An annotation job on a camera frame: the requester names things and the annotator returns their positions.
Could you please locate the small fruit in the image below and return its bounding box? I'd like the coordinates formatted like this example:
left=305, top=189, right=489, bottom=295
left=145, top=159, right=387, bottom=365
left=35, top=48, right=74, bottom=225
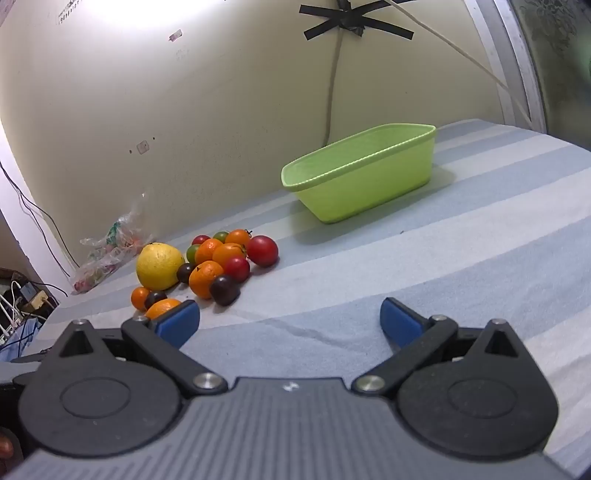
left=246, top=235, right=280, bottom=268

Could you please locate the grey wall cable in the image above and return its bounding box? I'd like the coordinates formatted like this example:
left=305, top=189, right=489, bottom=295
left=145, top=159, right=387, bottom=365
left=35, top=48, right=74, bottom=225
left=323, top=28, right=345, bottom=145

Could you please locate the power strip with chargers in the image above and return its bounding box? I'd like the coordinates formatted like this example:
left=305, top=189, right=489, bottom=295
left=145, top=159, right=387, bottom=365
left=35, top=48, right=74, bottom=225
left=9, top=272, right=61, bottom=315

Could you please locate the green plastic basket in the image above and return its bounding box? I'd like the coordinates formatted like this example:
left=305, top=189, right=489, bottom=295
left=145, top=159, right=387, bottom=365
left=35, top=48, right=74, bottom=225
left=281, top=123, right=437, bottom=225

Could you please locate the blue cloth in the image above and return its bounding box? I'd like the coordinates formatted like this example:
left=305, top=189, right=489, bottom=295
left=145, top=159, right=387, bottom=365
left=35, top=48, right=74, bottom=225
left=0, top=318, right=47, bottom=365

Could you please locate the frosted floral window glass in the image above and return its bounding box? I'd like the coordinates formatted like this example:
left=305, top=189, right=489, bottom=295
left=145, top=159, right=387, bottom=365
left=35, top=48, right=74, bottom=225
left=508, top=0, right=591, bottom=153

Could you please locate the medium red tomato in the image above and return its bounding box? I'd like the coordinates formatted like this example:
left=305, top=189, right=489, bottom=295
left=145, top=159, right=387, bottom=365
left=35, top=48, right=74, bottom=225
left=225, top=257, right=251, bottom=283

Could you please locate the large yellow lemon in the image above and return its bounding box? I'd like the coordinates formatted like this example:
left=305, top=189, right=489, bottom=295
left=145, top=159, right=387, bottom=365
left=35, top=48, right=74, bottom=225
left=136, top=242, right=186, bottom=292

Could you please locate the thin black wall cable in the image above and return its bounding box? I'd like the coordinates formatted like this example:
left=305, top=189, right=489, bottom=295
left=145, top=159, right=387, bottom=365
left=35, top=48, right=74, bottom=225
left=0, top=161, right=81, bottom=269

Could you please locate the clear plastic bag of produce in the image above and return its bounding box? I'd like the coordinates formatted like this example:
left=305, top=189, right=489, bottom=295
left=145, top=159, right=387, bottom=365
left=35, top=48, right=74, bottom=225
left=74, top=193, right=153, bottom=294

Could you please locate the white power cord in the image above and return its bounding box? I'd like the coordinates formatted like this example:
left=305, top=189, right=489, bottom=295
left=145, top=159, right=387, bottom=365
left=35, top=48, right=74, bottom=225
left=385, top=0, right=533, bottom=124

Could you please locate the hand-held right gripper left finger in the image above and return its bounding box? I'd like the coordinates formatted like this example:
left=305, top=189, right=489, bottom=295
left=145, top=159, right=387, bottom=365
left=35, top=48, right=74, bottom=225
left=48, top=299, right=228, bottom=398

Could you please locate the black tape cross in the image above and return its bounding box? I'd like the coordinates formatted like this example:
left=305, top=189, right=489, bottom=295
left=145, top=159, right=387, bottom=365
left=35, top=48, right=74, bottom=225
left=299, top=0, right=415, bottom=41

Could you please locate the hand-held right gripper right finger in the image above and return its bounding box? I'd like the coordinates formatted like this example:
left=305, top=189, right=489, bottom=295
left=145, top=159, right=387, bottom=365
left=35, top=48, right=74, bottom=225
left=352, top=298, right=532, bottom=397

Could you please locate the white window frame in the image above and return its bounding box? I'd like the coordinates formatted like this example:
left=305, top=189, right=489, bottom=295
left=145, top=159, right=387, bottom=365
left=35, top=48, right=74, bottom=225
left=464, top=0, right=549, bottom=136

